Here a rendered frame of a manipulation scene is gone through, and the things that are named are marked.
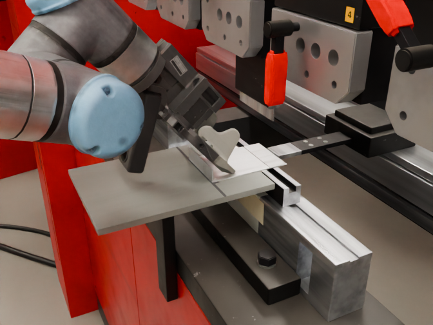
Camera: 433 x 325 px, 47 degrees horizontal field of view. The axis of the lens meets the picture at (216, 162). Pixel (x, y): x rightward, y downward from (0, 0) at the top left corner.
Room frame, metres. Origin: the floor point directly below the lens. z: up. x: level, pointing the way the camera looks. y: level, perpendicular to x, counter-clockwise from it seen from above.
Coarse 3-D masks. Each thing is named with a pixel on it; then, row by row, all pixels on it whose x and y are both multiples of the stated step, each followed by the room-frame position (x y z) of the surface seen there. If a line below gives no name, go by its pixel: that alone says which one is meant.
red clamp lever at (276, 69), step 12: (264, 24) 0.54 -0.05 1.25; (276, 24) 0.54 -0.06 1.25; (288, 24) 0.54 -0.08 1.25; (276, 36) 0.54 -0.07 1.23; (276, 48) 0.54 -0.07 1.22; (276, 60) 0.54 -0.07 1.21; (276, 72) 0.54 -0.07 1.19; (276, 84) 0.54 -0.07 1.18; (264, 96) 0.54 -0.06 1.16; (276, 96) 0.54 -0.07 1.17
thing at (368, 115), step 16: (336, 112) 0.83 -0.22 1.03; (352, 112) 0.82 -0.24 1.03; (368, 112) 0.82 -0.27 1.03; (384, 112) 0.82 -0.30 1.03; (336, 128) 0.81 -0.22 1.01; (352, 128) 0.78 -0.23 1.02; (368, 128) 0.76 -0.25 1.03; (384, 128) 0.76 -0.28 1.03; (288, 144) 0.75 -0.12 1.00; (304, 144) 0.75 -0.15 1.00; (320, 144) 0.75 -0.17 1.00; (336, 144) 0.76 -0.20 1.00; (352, 144) 0.77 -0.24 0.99; (368, 144) 0.74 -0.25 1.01; (384, 144) 0.75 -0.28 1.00; (400, 144) 0.77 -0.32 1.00
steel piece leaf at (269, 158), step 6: (252, 144) 0.76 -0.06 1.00; (258, 144) 0.76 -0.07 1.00; (252, 150) 0.73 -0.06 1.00; (258, 150) 0.73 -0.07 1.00; (264, 150) 0.73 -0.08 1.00; (258, 156) 0.71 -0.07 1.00; (264, 156) 0.71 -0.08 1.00; (270, 156) 0.71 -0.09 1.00; (276, 156) 0.71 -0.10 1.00; (264, 162) 0.69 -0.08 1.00; (270, 162) 0.69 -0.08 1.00; (276, 162) 0.69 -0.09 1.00; (282, 162) 0.69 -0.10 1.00
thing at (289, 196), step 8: (240, 144) 0.77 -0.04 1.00; (248, 144) 0.76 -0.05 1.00; (272, 168) 0.68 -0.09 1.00; (272, 176) 0.65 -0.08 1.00; (280, 176) 0.66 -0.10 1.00; (288, 176) 0.65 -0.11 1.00; (280, 184) 0.62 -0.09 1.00; (288, 184) 0.64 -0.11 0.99; (296, 184) 0.62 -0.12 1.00; (272, 192) 0.64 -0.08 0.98; (280, 192) 0.62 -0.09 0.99; (288, 192) 0.61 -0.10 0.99; (296, 192) 0.62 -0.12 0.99; (280, 200) 0.62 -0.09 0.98; (288, 200) 0.61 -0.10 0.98; (296, 200) 0.62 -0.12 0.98
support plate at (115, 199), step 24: (96, 168) 0.67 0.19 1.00; (120, 168) 0.67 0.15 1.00; (144, 168) 0.67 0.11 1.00; (168, 168) 0.67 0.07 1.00; (192, 168) 0.67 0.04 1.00; (96, 192) 0.60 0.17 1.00; (120, 192) 0.60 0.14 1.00; (144, 192) 0.60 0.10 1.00; (168, 192) 0.60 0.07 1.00; (192, 192) 0.60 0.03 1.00; (216, 192) 0.60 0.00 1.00; (240, 192) 0.60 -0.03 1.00; (96, 216) 0.54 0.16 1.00; (120, 216) 0.54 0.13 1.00; (144, 216) 0.54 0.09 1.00; (168, 216) 0.55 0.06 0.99
